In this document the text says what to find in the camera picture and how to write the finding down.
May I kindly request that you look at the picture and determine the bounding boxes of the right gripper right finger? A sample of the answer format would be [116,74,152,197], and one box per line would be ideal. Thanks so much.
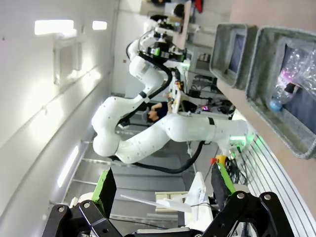
[202,162,297,237]

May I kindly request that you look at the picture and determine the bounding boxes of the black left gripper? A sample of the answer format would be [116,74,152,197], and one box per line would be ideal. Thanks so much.
[147,40,188,63]

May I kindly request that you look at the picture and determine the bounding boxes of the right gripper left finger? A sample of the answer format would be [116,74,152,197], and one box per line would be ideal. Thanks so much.
[41,168,124,237]

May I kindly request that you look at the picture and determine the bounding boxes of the clear bottle pink label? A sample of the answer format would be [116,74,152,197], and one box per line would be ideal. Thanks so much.
[269,49,315,112]

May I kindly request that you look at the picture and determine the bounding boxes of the yellow red emergency stop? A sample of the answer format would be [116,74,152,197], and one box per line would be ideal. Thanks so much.
[209,155,228,166]

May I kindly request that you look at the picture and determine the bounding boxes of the dark haired background person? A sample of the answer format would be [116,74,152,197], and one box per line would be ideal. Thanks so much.
[172,3,186,19]

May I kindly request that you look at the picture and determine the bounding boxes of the grey fabric basket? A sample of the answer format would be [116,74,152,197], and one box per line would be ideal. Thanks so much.
[209,23,258,90]
[245,25,316,159]

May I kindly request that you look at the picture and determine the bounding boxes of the seated person dark shirt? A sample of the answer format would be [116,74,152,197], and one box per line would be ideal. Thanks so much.
[146,101,174,123]

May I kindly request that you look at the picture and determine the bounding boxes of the ceiling light panel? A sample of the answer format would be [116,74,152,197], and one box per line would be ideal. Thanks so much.
[34,19,75,36]
[92,20,108,31]

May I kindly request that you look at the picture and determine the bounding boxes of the white ceiling unit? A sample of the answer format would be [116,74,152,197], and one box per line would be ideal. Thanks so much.
[52,37,83,85]

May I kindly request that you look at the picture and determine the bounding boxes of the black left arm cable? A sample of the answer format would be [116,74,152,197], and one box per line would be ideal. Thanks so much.
[108,50,206,175]

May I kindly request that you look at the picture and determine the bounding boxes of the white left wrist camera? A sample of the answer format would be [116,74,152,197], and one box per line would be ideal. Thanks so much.
[154,25,174,36]

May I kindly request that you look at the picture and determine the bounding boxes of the aluminium slotted base plate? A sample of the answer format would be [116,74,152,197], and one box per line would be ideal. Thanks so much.
[230,128,316,237]

